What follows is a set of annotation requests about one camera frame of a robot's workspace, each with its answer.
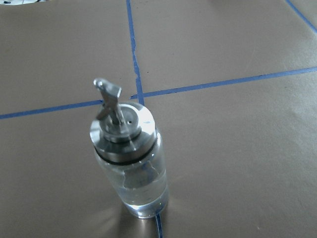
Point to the glass sauce bottle steel spout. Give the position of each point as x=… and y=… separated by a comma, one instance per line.
x=128, y=147

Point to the brown paper table cover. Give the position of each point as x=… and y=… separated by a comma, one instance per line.
x=232, y=85

